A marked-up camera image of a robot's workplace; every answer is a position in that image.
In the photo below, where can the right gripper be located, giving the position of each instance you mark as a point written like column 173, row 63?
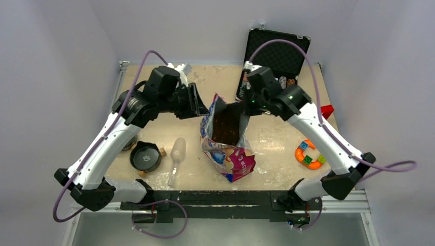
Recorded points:
column 248, row 110

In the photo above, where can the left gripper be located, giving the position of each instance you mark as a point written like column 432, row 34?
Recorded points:
column 195, row 106

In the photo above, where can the pet food bag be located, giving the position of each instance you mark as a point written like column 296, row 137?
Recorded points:
column 223, row 139

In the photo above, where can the clear plastic scoop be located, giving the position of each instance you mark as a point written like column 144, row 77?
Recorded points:
column 177, row 154

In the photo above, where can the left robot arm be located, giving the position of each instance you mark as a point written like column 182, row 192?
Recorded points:
column 85, row 178

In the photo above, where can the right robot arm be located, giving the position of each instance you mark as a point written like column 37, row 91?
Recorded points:
column 296, row 107

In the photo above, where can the black pet bowl paw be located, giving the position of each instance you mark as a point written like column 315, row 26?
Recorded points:
column 145, row 157

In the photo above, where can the black pet bowl fish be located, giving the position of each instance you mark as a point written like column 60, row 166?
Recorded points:
column 129, row 147

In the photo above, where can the black poker chip case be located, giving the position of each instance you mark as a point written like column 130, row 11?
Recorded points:
column 285, row 60

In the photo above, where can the red toy block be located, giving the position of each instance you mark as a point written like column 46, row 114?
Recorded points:
column 327, row 110

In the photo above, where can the orange curved toy track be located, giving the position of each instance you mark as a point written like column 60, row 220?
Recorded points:
column 306, row 160

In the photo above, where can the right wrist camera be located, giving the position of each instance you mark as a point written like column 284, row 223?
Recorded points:
column 249, row 66

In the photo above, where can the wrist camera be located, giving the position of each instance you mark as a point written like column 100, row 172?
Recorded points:
column 183, row 70
column 249, row 66

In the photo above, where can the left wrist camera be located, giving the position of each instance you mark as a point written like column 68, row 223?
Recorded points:
column 183, row 70

